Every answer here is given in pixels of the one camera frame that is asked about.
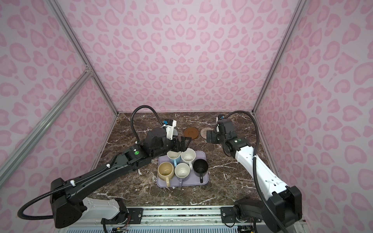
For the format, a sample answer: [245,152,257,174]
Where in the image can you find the black corrugated cable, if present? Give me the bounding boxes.
[224,110,289,233]
[17,105,164,221]

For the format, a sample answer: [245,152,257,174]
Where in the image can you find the yellow beige mug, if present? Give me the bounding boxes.
[157,162,175,188]

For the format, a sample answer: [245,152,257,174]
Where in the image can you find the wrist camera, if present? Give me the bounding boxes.
[216,114,225,122]
[162,118,177,140]

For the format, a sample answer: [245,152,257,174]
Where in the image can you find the right black corrugated cable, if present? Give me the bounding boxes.
[224,110,289,233]

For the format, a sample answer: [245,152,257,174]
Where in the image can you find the white speckled mug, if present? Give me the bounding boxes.
[181,148,196,170]

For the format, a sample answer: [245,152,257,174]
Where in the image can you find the multicolour braided round coaster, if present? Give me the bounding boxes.
[200,128,213,139]

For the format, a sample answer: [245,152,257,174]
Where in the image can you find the aluminium frame strut right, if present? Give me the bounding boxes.
[252,0,309,115]

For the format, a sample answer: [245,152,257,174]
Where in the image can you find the left black corrugated cable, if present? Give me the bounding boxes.
[17,105,164,221]

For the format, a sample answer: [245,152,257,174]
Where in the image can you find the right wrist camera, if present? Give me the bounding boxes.
[216,114,225,122]

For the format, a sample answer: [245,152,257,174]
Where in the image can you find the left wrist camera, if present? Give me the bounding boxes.
[162,118,177,140]

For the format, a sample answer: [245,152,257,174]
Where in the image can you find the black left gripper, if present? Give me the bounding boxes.
[153,133,193,160]

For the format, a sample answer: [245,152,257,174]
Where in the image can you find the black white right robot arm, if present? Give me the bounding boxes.
[207,115,302,233]

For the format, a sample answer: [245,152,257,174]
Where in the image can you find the light blue mug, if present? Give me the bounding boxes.
[167,151,181,167]

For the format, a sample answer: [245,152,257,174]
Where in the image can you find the lilac plastic tray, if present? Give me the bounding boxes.
[156,150,209,188]

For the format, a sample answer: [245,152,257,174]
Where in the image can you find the black mug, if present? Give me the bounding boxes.
[193,159,208,183]

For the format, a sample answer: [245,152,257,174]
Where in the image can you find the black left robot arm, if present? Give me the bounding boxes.
[50,128,192,229]

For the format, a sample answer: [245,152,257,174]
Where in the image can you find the aluminium frame struts left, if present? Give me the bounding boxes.
[1,1,119,187]

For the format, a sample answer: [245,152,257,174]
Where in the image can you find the brown wooden round coaster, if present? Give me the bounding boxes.
[184,127,199,140]

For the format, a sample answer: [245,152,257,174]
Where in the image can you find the lilac white mug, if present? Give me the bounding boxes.
[174,163,190,187]

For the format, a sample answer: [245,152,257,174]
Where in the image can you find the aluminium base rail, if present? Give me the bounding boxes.
[55,204,307,233]

